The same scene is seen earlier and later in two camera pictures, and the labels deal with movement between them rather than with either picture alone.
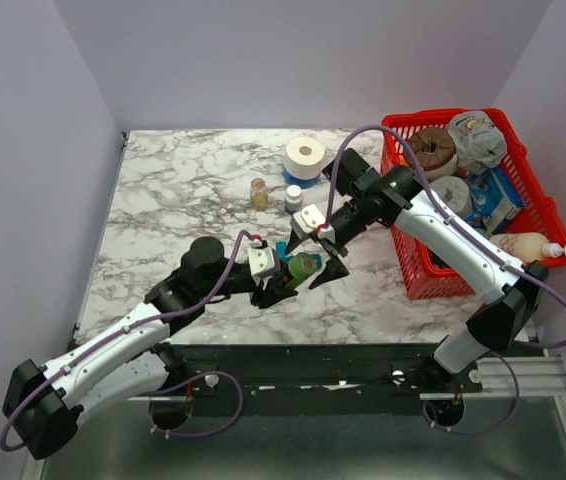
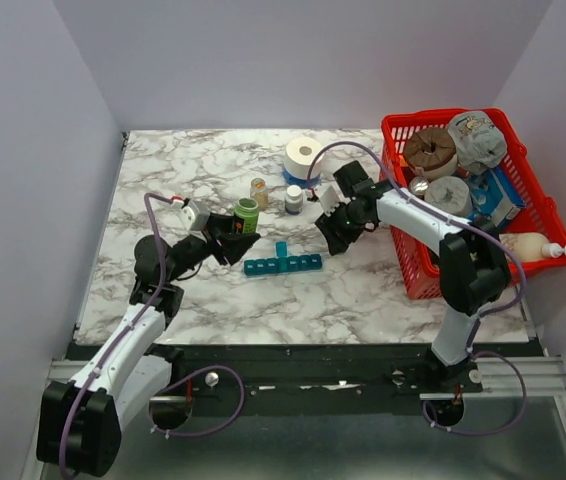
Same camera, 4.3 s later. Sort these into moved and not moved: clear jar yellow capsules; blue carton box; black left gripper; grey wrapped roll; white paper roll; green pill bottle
Moved: black left gripper; green pill bottle
Not moved: blue carton box; grey wrapped roll; clear jar yellow capsules; white paper roll
